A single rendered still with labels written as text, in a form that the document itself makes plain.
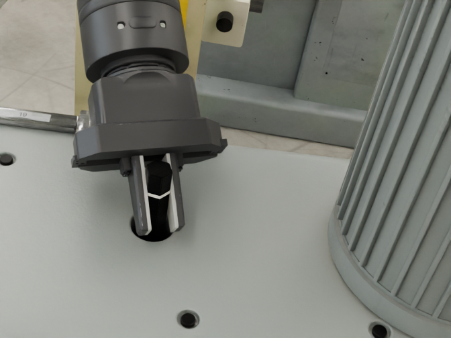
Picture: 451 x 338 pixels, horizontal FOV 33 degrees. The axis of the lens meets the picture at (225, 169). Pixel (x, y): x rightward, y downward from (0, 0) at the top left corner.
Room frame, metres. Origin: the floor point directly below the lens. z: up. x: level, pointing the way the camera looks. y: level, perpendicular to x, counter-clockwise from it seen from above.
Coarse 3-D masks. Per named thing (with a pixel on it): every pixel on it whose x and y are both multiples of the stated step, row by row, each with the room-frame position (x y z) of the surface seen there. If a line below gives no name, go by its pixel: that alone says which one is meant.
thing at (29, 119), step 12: (0, 108) 0.53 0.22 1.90; (12, 108) 0.54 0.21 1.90; (0, 120) 0.52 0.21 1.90; (12, 120) 0.52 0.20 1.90; (24, 120) 0.52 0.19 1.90; (36, 120) 0.53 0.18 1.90; (48, 120) 0.53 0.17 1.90; (60, 120) 0.53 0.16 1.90; (72, 120) 0.54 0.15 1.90; (84, 120) 0.54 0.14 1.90; (72, 132) 0.53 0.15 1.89
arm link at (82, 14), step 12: (84, 0) 0.54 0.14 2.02; (96, 0) 0.53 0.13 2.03; (108, 0) 0.53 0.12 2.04; (120, 0) 0.53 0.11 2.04; (132, 0) 0.53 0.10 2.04; (144, 0) 0.53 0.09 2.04; (156, 0) 0.54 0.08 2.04; (168, 0) 0.55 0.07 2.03; (84, 12) 0.53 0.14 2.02; (180, 12) 0.56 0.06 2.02
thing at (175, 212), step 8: (168, 160) 0.45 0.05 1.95; (176, 160) 0.45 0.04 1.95; (176, 168) 0.45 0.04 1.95; (176, 176) 0.44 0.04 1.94; (176, 184) 0.44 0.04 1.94; (176, 192) 0.43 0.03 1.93; (168, 200) 0.43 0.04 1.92; (176, 200) 0.43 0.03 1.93; (168, 208) 0.43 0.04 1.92; (176, 208) 0.42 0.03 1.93; (168, 216) 0.43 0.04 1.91; (176, 216) 0.42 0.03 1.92; (184, 216) 0.42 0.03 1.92; (176, 224) 0.41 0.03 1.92; (184, 224) 0.41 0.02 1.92
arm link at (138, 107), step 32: (96, 32) 0.51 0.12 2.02; (128, 32) 0.51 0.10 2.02; (160, 32) 0.52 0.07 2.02; (96, 64) 0.50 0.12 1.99; (128, 64) 0.50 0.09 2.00; (160, 64) 0.51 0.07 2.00; (96, 96) 0.47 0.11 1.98; (128, 96) 0.48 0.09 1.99; (160, 96) 0.49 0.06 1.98; (192, 96) 0.49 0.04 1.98; (96, 128) 0.44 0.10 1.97; (128, 128) 0.45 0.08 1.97; (160, 128) 0.46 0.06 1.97; (192, 128) 0.47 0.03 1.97; (96, 160) 0.45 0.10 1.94; (160, 160) 0.47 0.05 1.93; (192, 160) 0.48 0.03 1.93
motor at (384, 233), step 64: (448, 0) 0.42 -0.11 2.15; (384, 64) 0.48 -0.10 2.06; (448, 64) 0.40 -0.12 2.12; (384, 128) 0.43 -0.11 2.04; (448, 128) 0.39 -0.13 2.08; (384, 192) 0.41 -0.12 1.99; (448, 192) 0.38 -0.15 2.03; (384, 256) 0.39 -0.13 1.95; (448, 256) 0.37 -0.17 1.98; (384, 320) 0.38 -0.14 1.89; (448, 320) 0.37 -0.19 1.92
